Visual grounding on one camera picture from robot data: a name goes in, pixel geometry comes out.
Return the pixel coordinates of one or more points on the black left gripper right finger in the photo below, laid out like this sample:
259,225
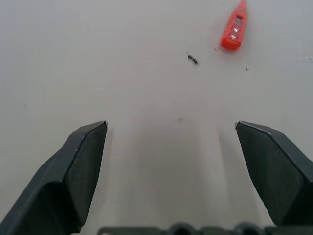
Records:
276,176

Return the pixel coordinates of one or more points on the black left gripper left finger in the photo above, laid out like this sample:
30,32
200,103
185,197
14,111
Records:
56,186

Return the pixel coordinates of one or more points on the orange voltage tester pen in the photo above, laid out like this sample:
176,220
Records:
233,36

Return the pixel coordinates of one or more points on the small dark debris piece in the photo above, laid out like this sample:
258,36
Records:
192,58

